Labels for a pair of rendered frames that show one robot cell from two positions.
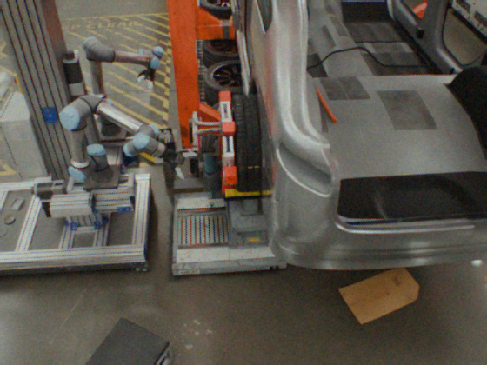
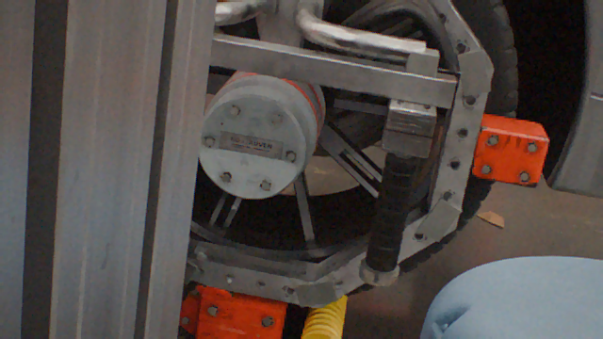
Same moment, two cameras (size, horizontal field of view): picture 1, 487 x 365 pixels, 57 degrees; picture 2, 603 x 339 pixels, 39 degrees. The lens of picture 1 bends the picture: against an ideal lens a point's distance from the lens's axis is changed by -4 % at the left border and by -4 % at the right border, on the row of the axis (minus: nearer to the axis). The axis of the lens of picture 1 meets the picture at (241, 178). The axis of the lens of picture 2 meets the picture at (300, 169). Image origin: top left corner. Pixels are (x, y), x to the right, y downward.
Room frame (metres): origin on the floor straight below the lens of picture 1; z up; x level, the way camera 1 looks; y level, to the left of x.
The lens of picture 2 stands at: (2.28, 1.19, 1.18)
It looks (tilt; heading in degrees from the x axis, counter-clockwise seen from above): 20 degrees down; 279
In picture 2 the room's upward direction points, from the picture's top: 9 degrees clockwise
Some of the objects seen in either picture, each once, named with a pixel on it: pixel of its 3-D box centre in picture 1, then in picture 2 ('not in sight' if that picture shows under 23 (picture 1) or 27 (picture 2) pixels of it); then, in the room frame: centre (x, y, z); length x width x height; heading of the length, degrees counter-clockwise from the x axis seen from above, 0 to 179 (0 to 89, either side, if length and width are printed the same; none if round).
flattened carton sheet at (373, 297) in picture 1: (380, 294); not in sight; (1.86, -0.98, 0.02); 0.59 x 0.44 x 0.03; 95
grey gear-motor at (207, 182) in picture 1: (229, 182); not in sight; (2.77, 0.10, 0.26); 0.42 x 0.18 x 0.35; 95
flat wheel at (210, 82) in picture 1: (236, 85); not in sight; (4.05, 0.05, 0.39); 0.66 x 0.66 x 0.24
